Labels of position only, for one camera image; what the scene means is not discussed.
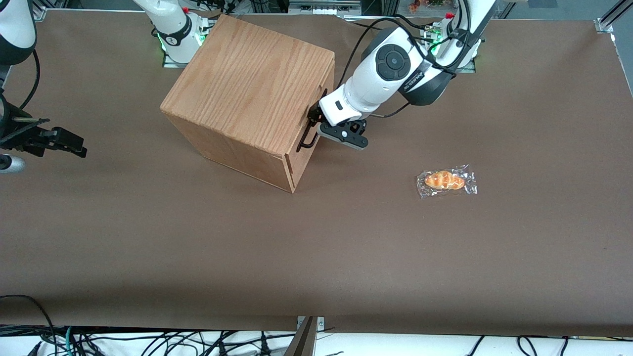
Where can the colourful background objects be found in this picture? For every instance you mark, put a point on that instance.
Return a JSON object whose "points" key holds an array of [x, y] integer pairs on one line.
{"points": [[430, 5]]}

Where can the aluminium corner bracket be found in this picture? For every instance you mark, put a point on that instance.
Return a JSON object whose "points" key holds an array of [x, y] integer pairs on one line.
{"points": [[605, 24]]}

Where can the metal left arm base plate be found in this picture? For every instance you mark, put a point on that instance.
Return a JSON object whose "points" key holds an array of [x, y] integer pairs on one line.
{"points": [[467, 66]]}

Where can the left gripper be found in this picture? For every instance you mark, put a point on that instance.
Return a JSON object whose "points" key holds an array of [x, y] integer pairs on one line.
{"points": [[314, 115]]}

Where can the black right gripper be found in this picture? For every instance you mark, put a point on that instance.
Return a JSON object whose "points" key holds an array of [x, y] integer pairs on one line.
{"points": [[30, 139]]}

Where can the wooden drawer cabinet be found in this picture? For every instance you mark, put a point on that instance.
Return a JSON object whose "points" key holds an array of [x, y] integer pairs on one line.
{"points": [[247, 79]]}

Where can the grey equipment box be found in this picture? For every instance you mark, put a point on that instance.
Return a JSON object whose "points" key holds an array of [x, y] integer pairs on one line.
{"points": [[324, 7]]}

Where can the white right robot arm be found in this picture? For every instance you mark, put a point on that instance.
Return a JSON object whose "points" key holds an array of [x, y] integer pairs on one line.
{"points": [[173, 24]]}

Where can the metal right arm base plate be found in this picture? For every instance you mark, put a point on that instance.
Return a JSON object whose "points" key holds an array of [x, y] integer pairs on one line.
{"points": [[170, 62]]}

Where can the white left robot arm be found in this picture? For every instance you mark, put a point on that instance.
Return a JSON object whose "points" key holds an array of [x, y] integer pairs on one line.
{"points": [[390, 62]]}

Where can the wooden drawer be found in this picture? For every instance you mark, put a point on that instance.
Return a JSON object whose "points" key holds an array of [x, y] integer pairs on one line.
{"points": [[301, 129], [296, 179]]}

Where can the brown table cover mat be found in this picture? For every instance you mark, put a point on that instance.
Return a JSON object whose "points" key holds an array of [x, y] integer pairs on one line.
{"points": [[346, 247]]}

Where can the aluminium frame strut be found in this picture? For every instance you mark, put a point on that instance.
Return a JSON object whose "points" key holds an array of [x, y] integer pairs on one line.
{"points": [[304, 341]]}

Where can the wooden lower drawer front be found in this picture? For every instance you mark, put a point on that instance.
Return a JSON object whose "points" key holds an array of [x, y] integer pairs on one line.
{"points": [[296, 179]]}

